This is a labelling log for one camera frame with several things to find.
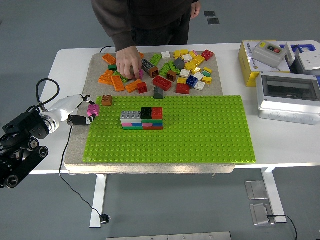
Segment grey-brown mat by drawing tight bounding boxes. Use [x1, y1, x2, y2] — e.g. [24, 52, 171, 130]
[64, 51, 236, 175]

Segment black floor cable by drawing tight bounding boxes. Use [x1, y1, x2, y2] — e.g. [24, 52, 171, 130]
[266, 214, 298, 240]

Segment lime two-by-four brick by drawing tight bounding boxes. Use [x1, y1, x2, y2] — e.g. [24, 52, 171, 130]
[158, 62, 172, 77]
[168, 60, 181, 75]
[149, 53, 163, 66]
[112, 71, 130, 83]

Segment person's left hand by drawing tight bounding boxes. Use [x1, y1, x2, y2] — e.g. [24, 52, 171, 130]
[189, 1, 202, 19]

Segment grey push-button switch box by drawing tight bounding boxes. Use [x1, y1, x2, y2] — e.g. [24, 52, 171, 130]
[251, 40, 287, 69]

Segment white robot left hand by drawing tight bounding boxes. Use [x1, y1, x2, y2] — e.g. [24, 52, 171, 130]
[46, 93, 97, 127]

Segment grey plastic box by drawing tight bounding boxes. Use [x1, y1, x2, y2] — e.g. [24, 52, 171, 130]
[289, 53, 320, 76]

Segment dark grey slope brick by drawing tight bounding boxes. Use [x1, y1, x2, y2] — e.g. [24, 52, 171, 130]
[153, 86, 165, 100]
[173, 57, 186, 71]

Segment grey enclosure with clear lid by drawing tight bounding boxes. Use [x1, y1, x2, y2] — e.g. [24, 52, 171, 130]
[255, 71, 320, 125]

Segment long grey metal plate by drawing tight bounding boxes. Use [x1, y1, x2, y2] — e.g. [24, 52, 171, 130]
[106, 231, 232, 240]

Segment white wall socket plate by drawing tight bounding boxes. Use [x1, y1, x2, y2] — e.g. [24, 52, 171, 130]
[295, 51, 320, 71]

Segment black cord with plug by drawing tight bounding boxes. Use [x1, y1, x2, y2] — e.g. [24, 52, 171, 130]
[58, 45, 115, 226]

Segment person's right hand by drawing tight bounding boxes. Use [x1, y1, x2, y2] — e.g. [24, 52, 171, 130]
[115, 46, 144, 81]

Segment black square brick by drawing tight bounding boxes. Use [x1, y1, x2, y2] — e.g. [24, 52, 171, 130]
[139, 106, 154, 120]

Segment yellow cardboard box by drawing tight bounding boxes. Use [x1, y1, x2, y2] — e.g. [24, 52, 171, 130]
[237, 40, 291, 88]

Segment grey metal floor plate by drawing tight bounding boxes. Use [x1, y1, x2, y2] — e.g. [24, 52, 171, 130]
[244, 180, 269, 200]
[249, 202, 276, 227]

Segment red square brick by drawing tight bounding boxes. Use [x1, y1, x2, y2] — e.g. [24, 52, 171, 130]
[200, 49, 215, 62]
[136, 81, 148, 95]
[151, 106, 164, 120]

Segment green studded baseplate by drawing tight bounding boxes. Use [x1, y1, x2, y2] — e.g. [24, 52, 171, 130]
[82, 95, 257, 165]

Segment person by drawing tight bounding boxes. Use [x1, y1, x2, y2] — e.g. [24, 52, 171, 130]
[109, 0, 193, 47]

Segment white table leg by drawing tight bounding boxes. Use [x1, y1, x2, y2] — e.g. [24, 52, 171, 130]
[89, 173, 108, 229]
[259, 167, 288, 224]

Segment blue square brick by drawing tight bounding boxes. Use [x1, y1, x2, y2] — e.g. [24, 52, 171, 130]
[185, 75, 199, 89]

